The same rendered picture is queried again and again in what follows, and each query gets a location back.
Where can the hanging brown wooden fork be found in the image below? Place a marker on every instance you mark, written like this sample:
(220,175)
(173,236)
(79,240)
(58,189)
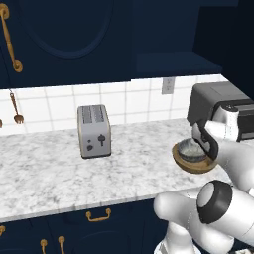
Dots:
(16,110)

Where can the dark blue open cabinet door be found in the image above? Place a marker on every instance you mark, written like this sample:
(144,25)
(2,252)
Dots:
(243,49)

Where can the grey wall outlet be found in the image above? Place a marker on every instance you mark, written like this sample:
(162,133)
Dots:
(168,86)

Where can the dark blue open cabinet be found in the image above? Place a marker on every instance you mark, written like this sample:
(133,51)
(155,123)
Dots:
(172,63)

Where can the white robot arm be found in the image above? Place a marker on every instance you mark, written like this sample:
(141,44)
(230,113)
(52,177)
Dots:
(231,205)

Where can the brown wooden bowl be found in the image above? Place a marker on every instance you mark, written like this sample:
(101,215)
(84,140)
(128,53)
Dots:
(185,163)

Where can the dark blue drawer front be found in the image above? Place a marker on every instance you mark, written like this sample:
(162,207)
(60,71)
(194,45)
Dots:
(125,215)
(23,228)

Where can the dark grey microwave oven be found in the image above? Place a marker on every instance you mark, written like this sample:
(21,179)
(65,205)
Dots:
(211,94)

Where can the dark blue upper cabinet door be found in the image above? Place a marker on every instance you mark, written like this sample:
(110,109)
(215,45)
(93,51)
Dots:
(72,33)

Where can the grey two-slot toaster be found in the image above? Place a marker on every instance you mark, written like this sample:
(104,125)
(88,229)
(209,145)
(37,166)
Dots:
(94,139)

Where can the dark blue lower cabinet door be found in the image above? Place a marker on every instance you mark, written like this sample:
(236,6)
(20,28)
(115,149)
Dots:
(109,243)
(20,246)

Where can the small grey bowl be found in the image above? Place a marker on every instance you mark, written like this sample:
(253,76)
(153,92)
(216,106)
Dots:
(190,152)

